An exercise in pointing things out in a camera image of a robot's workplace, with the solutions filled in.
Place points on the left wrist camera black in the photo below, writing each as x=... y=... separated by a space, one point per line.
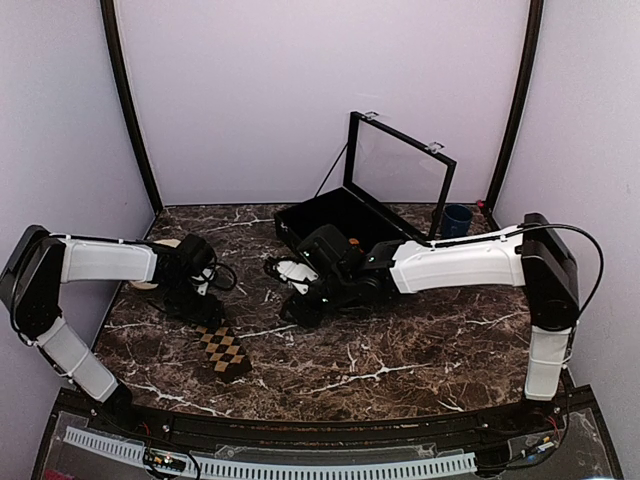
x=195 y=254

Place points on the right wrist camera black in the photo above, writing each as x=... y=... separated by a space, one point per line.
x=327 y=248

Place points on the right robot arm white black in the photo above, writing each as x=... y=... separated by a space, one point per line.
x=530 y=255

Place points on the blue mug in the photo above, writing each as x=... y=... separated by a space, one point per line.
x=456 y=221

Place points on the beige round plate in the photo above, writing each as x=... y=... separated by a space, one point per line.
x=146 y=286

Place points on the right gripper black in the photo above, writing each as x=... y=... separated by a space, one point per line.
x=300 y=308

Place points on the black display case box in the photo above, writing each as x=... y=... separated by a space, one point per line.
x=393 y=187

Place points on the right black frame post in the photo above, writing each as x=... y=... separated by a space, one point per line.
x=516 y=111

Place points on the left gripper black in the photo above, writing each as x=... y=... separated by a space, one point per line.
x=208 y=315

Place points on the tan brown argyle sock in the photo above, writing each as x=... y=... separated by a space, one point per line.
x=225 y=352

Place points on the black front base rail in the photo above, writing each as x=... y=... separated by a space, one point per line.
x=567 y=439

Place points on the left black frame post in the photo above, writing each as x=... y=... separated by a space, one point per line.
x=126 y=101

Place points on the black frame post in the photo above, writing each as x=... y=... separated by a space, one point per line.
x=516 y=111
x=126 y=101

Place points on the white slotted cable duct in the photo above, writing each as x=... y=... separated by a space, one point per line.
x=166 y=463

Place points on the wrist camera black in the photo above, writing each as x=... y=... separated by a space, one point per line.
x=327 y=248
x=195 y=254

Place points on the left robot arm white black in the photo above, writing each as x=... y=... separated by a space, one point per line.
x=43 y=261

